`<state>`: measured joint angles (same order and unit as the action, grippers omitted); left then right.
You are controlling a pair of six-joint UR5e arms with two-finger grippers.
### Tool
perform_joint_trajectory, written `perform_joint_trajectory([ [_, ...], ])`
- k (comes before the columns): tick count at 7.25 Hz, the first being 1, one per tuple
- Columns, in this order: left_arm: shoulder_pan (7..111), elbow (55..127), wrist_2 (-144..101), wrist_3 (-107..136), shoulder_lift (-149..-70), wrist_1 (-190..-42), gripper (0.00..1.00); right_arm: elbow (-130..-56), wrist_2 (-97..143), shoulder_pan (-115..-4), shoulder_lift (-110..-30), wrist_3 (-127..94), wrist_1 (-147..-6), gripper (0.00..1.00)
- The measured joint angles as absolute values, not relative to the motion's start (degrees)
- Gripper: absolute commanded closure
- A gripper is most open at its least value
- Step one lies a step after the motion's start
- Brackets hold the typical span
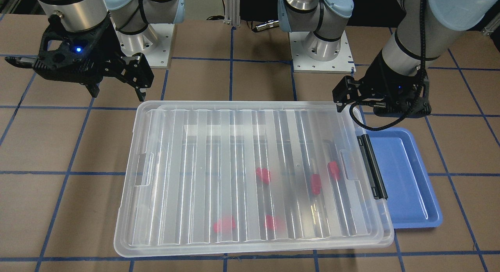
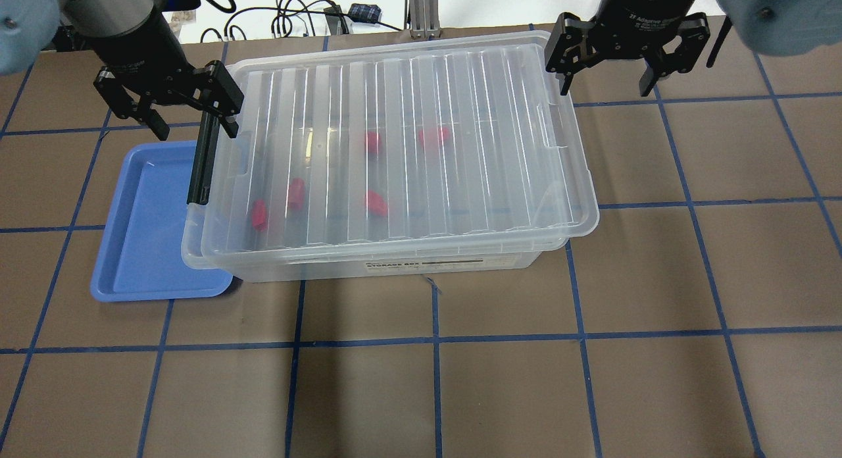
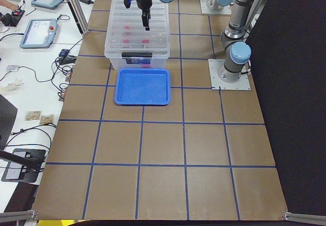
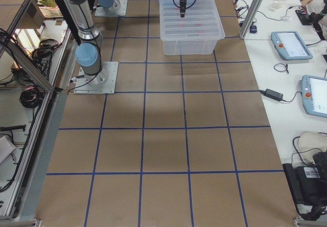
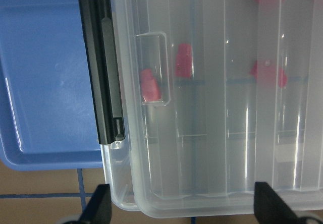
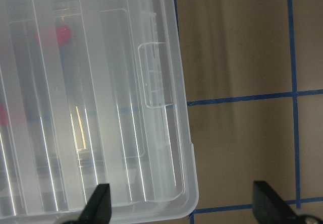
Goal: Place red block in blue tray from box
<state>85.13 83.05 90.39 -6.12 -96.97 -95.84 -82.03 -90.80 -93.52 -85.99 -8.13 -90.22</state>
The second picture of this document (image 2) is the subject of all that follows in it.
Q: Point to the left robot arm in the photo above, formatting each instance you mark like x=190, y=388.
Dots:
x=28, y=26

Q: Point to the black power adapter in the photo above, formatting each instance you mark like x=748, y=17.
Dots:
x=367, y=13

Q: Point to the clear plastic storage box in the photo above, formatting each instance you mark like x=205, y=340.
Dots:
x=485, y=258

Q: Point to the red block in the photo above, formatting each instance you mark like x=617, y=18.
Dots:
x=376, y=205
x=296, y=194
x=259, y=215
x=373, y=143
x=430, y=139

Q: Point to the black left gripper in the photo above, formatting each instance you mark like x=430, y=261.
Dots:
x=136, y=48

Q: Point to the aluminium frame post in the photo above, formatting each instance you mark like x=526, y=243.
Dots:
x=423, y=19

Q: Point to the clear plastic box lid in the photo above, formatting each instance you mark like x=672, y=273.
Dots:
x=514, y=170

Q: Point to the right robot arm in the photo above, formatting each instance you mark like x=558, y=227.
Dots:
x=779, y=28

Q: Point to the blue plastic tray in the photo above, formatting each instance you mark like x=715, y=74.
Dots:
x=139, y=257

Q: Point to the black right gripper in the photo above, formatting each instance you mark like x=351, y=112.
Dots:
x=648, y=10

